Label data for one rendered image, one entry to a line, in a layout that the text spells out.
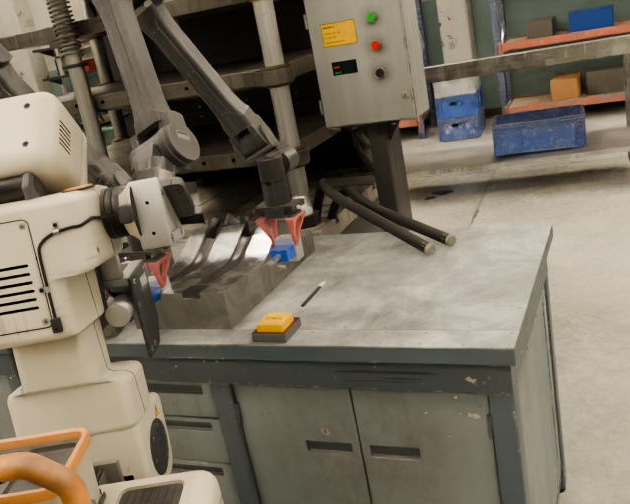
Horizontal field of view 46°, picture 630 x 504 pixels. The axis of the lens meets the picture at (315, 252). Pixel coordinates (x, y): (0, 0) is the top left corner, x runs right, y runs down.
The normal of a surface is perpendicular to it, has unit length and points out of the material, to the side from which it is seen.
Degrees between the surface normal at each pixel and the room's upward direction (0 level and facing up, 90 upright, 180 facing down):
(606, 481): 0
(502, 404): 90
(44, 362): 82
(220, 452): 90
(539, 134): 93
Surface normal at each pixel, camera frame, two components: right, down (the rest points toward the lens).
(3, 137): -0.13, -0.40
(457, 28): -0.33, 0.36
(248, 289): 0.91, -0.04
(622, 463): -0.18, -0.93
